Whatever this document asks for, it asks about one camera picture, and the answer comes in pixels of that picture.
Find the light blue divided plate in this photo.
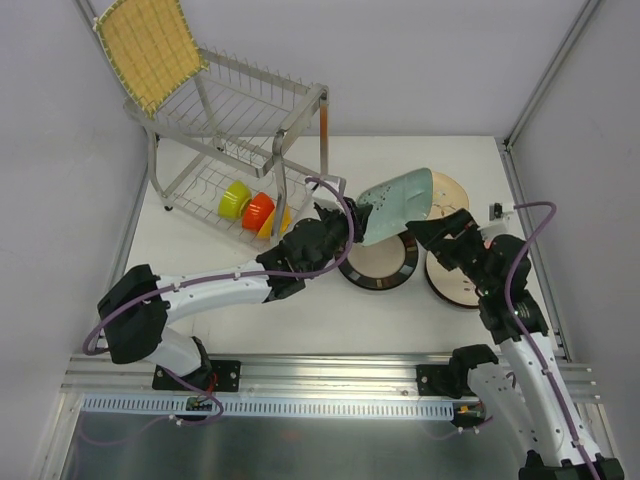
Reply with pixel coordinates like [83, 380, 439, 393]
[356, 168, 433, 246]

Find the woven bamboo tray plate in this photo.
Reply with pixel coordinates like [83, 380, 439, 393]
[93, 0, 209, 118]

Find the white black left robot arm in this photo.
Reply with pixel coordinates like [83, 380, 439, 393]
[98, 199, 373, 390]

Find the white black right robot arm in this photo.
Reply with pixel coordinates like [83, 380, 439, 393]
[407, 209, 625, 479]

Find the stainless steel dish rack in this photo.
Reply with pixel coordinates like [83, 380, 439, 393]
[125, 48, 329, 252]

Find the beige bird round plate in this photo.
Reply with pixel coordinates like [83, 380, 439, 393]
[427, 171, 470, 220]

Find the beige leaf round plate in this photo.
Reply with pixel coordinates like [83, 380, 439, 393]
[425, 252, 479, 310]

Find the black rimmed round plate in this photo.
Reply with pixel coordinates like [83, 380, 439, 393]
[338, 231, 419, 291]

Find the yellow bowl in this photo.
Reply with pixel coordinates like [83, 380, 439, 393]
[257, 204, 293, 240]

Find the orange bowl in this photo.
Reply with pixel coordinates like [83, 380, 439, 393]
[242, 192, 275, 232]

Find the lime green bowl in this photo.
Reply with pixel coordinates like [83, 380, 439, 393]
[218, 180, 252, 220]

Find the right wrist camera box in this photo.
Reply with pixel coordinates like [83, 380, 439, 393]
[487, 202, 515, 236]

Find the aluminium right frame post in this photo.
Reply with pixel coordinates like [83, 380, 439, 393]
[502, 0, 605, 152]

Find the aluminium frame post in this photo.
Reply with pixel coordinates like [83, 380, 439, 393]
[502, 0, 605, 152]
[72, 0, 101, 48]

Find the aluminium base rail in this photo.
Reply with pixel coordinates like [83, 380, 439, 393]
[59, 352, 601, 404]

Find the white slotted cable duct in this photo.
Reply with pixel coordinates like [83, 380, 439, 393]
[82, 394, 455, 421]

